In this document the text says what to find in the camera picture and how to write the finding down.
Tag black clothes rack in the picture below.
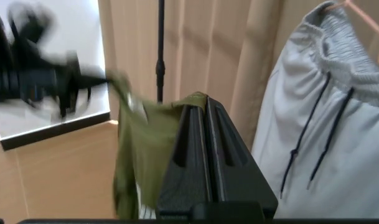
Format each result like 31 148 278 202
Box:
155 0 167 104

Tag beige curtain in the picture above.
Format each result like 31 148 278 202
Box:
97 0 379 151

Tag pink clothes hanger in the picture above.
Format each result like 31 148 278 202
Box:
324 0 379 69

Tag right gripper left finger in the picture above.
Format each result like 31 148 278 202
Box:
156 104 213 218

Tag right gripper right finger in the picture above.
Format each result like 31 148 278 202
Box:
205 96 279 218

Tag green garment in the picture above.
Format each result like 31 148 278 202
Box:
105 70 208 220

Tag pale grey shorts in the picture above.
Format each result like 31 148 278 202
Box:
250 1 379 219

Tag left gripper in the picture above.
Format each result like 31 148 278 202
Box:
49 52 95 119

